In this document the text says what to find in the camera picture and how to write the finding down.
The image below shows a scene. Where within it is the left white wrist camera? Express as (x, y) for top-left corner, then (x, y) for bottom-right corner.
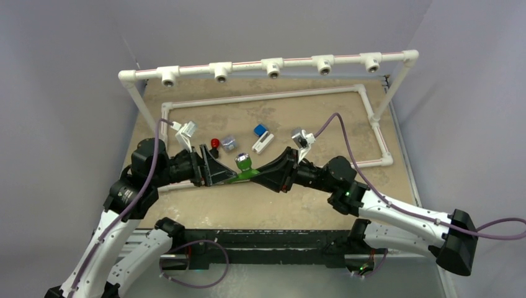
(170, 120), (197, 152)

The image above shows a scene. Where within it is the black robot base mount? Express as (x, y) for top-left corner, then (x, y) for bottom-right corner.
(154, 217), (384, 271)

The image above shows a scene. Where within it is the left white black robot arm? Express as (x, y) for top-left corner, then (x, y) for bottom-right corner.
(45, 138), (237, 297)

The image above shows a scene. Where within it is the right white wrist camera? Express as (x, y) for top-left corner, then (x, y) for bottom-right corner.
(291, 127), (316, 162)

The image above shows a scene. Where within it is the green water faucet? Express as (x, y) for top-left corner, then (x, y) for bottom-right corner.
(226, 153), (259, 184)

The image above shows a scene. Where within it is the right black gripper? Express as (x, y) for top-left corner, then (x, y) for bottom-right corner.
(251, 147), (336, 194)

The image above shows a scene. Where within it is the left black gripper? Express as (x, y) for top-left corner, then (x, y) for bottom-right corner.
(152, 142), (236, 187)

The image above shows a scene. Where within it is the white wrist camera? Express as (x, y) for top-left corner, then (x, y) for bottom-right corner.
(170, 120), (197, 152)
(291, 127), (316, 162)

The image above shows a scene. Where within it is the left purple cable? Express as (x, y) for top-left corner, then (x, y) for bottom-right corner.
(65, 118), (230, 298)

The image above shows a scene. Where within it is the white pvc pipe frame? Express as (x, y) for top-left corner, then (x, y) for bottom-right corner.
(118, 50), (419, 168)

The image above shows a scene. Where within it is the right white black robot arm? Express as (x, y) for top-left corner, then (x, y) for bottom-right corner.
(250, 147), (478, 276)

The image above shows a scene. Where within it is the aluminium table frame rail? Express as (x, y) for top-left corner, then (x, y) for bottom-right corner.
(110, 230), (448, 260)

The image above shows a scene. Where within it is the white faucet with blue handle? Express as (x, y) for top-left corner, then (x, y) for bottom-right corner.
(252, 124), (275, 155)

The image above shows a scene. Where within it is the black faucet with red handle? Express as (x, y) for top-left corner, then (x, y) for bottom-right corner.
(209, 138), (220, 159)

